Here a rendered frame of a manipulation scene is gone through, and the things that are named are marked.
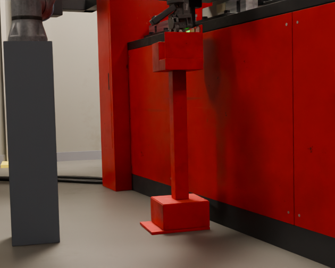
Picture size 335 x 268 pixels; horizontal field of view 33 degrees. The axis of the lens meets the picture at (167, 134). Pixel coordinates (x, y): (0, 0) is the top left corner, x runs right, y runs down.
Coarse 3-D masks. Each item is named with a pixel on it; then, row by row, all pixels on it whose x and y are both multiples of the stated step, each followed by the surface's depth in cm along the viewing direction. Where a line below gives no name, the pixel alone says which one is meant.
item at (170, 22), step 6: (174, 0) 226; (180, 0) 227; (186, 0) 229; (180, 6) 229; (186, 6) 229; (174, 12) 228; (180, 12) 229; (186, 12) 229; (174, 18) 226; (180, 18) 227; (186, 18) 228; (168, 24) 233; (180, 24) 228; (186, 24) 229
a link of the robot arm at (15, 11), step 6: (12, 0) 216; (18, 0) 214; (24, 0) 214; (30, 0) 215; (36, 0) 216; (42, 0) 221; (12, 6) 216; (18, 6) 214; (24, 6) 214; (30, 6) 215; (36, 6) 216; (42, 6) 222; (12, 12) 216; (18, 12) 214; (24, 12) 214; (30, 12) 215; (36, 12) 216; (42, 12) 225
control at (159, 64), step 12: (168, 36) 225; (180, 36) 226; (192, 36) 228; (156, 48) 236; (168, 48) 225; (180, 48) 226; (192, 48) 228; (156, 60) 237; (168, 60) 225; (180, 60) 227; (192, 60) 228
